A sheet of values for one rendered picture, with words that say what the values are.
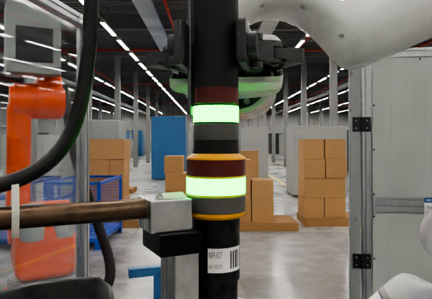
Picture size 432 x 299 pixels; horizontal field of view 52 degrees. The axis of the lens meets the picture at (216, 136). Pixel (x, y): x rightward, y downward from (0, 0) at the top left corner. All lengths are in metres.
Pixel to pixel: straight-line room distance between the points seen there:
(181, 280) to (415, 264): 1.99
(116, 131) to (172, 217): 10.52
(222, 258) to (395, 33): 0.38
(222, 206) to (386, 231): 1.91
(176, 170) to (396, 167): 7.63
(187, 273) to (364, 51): 0.37
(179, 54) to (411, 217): 1.96
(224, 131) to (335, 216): 8.32
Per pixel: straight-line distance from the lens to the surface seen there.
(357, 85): 2.15
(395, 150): 2.17
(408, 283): 0.95
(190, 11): 0.34
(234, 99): 0.32
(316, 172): 8.41
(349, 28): 0.57
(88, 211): 0.29
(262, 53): 0.35
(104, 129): 10.88
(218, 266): 0.32
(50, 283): 0.46
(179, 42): 0.32
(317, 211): 8.51
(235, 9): 0.33
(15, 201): 0.28
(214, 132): 0.31
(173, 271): 0.31
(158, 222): 0.30
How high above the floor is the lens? 1.58
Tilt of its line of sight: level
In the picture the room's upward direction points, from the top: straight up
